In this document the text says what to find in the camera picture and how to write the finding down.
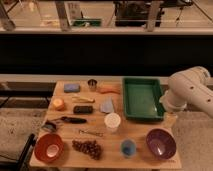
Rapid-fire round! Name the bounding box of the bunch of dark grapes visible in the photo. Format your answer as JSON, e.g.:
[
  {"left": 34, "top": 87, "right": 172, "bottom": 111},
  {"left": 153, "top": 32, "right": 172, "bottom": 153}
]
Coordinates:
[{"left": 72, "top": 140, "right": 102, "bottom": 160}]

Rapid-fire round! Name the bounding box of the yellow banana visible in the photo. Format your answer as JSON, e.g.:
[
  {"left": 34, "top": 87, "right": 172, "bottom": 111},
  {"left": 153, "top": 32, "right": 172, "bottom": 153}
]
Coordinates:
[{"left": 72, "top": 96, "right": 95, "bottom": 103}]

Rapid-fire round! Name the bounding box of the orange carrot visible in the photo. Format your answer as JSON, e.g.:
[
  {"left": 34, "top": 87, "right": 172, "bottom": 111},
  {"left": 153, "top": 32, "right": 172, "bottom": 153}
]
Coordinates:
[{"left": 97, "top": 88, "right": 120, "bottom": 94}]

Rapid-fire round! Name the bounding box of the blue plastic cup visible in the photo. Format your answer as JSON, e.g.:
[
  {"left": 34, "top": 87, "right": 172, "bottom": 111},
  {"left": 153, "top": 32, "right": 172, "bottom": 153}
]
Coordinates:
[{"left": 120, "top": 139, "right": 136, "bottom": 158}]

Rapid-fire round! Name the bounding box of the blue sponge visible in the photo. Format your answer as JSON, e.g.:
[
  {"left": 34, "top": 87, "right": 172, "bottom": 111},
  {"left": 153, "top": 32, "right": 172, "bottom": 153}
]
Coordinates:
[{"left": 64, "top": 83, "right": 80, "bottom": 93}]

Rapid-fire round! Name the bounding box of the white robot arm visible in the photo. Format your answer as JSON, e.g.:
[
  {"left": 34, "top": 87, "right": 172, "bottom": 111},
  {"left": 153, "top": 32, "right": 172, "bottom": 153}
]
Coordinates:
[{"left": 159, "top": 66, "right": 213, "bottom": 128}]

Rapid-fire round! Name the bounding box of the small metal cup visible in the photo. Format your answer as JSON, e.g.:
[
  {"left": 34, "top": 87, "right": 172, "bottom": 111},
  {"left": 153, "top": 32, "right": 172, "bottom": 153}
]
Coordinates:
[{"left": 88, "top": 79, "right": 97, "bottom": 91}]

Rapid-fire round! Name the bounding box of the green plastic tray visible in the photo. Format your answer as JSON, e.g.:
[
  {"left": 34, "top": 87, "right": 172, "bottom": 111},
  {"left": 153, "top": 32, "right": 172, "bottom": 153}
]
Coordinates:
[{"left": 122, "top": 78, "right": 165, "bottom": 122}]

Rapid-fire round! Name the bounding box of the grey blue cloth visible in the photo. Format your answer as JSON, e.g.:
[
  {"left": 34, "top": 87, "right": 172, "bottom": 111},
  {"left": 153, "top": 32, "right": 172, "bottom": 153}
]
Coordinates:
[{"left": 100, "top": 98, "right": 114, "bottom": 114}]

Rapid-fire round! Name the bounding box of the purple bowl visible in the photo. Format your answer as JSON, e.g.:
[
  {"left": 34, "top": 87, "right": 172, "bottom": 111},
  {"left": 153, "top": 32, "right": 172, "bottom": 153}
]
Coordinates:
[{"left": 146, "top": 129, "right": 177, "bottom": 160}]

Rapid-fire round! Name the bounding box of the orange fruit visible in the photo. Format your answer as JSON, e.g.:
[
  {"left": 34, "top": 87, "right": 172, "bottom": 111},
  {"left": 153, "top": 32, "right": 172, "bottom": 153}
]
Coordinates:
[{"left": 52, "top": 98, "right": 65, "bottom": 111}]

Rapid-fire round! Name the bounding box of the orange bowl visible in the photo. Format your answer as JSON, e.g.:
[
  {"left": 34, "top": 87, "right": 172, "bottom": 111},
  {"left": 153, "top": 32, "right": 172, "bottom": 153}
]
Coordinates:
[{"left": 34, "top": 134, "right": 64, "bottom": 163}]

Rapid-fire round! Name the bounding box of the black dish brush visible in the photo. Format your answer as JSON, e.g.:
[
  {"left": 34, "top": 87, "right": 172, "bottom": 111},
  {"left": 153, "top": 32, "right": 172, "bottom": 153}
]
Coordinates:
[{"left": 41, "top": 116, "right": 87, "bottom": 133}]

